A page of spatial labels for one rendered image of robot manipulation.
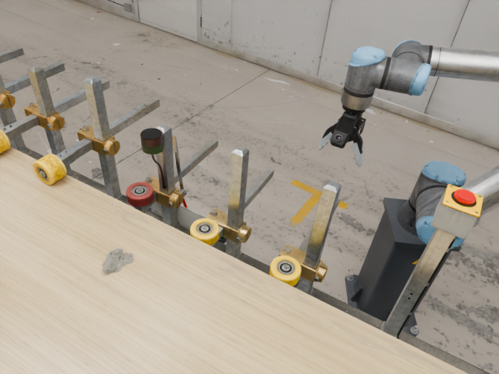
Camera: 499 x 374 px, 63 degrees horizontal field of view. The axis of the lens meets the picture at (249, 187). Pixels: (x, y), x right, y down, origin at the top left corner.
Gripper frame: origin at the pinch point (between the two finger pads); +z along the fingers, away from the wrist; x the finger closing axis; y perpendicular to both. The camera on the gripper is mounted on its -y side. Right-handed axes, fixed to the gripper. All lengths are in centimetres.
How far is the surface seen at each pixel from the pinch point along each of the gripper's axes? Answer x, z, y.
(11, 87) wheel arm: 117, -2, -41
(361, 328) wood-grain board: -30, 4, -51
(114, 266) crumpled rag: 27, 3, -73
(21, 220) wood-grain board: 58, 4, -77
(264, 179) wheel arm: 18.9, 9.0, -14.5
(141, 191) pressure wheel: 41, 3, -49
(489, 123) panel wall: -43, 76, 225
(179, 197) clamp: 34, 8, -40
